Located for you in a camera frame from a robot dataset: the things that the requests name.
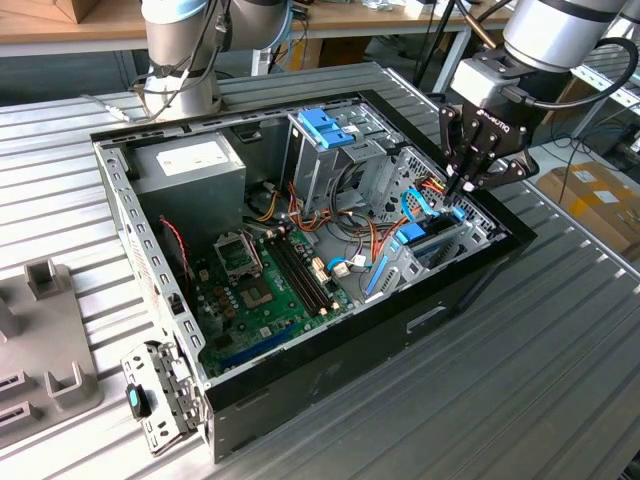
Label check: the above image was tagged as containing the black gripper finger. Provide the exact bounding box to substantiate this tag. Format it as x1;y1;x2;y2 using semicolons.
438;105;464;202
457;149;541;197

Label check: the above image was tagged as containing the orange red power wire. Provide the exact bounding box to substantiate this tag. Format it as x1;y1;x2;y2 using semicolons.
419;177;459;207

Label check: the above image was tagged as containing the blue data wire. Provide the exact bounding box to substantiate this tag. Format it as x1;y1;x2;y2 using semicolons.
401;188;441;224

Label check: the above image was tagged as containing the hard disk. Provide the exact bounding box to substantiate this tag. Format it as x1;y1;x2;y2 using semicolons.
366;205;467;297

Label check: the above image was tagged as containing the perforated metal disk bay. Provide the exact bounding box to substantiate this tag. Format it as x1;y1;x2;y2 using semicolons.
359;147;506;304

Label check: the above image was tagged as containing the brown cardboard box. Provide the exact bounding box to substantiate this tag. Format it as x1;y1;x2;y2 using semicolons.
298;35;374;70
542;74;601;126

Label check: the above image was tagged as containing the cardboard box with labels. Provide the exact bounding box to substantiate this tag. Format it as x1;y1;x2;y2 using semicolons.
535;160;640;261

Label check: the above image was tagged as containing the black tripod leg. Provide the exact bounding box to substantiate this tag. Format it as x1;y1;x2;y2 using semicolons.
413;0;459;96

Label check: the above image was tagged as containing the blue plastic bay latch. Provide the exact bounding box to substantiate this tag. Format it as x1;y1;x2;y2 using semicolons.
297;109;360;150

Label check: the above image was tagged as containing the grey metal drive cage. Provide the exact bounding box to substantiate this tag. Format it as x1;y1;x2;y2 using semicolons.
279;97;401;216

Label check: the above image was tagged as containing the wooden desk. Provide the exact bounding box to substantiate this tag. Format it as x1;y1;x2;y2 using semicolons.
0;0;516;96

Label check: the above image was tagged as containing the black RAM slot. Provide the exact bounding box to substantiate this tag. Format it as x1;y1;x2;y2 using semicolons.
263;238;321;317
277;234;335;310

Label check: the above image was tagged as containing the black PC case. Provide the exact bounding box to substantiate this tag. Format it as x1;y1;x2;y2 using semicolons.
89;88;539;464

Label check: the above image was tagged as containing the CPU socket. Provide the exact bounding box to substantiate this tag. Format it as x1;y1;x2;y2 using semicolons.
238;277;275;310

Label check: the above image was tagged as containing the green motherboard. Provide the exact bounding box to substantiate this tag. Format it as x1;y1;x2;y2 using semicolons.
187;227;359;379

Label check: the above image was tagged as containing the metal socket cover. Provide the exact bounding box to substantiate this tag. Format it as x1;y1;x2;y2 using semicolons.
213;230;265;280

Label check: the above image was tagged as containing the grey power supply unit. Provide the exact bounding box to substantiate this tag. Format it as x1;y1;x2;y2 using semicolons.
127;130;247;256

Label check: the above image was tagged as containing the blue expansion slot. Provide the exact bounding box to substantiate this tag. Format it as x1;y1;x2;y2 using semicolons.
219;323;297;370

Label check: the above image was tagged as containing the black case fan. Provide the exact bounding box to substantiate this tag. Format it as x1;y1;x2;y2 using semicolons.
159;217;196;301

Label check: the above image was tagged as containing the brown wooden box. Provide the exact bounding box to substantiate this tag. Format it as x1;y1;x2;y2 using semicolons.
52;0;101;25

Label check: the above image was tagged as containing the black latch with teal button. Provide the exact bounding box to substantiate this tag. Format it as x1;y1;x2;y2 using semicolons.
124;383;154;419

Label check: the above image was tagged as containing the grey parts rack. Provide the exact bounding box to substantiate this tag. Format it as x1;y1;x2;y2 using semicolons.
0;257;106;451

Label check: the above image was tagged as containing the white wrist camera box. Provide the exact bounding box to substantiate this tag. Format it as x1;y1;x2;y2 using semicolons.
448;57;524;104

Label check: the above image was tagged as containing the brass tipped gripper cable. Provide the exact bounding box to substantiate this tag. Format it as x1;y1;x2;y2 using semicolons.
460;3;500;50

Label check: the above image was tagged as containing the metal frame slat table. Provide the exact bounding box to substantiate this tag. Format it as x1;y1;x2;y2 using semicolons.
569;32;640;146

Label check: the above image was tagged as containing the thick black camera cable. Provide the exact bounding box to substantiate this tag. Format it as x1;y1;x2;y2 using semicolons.
502;37;640;109

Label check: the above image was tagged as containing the orange black wire bundle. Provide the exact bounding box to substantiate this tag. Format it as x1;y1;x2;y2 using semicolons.
287;179;396;256

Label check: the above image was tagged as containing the blue wire with white plug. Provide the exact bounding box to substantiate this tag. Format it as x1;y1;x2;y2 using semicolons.
327;254;374;277

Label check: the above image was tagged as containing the yellow orange wire bundle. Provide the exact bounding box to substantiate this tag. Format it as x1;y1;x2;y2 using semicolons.
247;182;279;224

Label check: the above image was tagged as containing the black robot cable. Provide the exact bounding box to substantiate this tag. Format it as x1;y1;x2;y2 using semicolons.
128;0;236;124

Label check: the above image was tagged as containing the red black fan wire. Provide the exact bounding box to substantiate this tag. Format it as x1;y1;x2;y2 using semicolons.
158;214;196;281

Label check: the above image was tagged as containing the white cable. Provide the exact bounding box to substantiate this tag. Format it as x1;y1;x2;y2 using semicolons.
82;93;134;124

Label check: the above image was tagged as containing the metal slot cover bracket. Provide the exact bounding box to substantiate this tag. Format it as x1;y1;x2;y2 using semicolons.
119;339;209;457

